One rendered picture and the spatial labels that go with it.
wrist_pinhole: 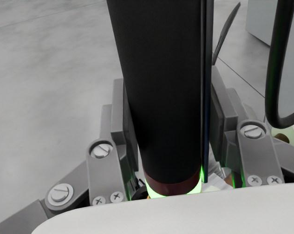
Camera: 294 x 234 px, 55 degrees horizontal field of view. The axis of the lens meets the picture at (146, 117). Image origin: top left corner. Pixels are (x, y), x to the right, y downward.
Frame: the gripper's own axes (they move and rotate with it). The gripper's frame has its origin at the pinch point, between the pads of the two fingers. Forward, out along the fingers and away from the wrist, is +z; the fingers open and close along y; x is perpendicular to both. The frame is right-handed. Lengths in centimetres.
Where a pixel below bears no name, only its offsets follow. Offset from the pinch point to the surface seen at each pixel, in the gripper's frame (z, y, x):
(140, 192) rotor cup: 14.3, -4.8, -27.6
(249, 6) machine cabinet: 284, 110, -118
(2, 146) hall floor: 155, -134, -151
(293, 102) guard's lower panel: 102, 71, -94
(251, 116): 37, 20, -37
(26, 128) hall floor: 174, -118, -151
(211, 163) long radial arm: 25.8, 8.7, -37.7
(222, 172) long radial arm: 22.3, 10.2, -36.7
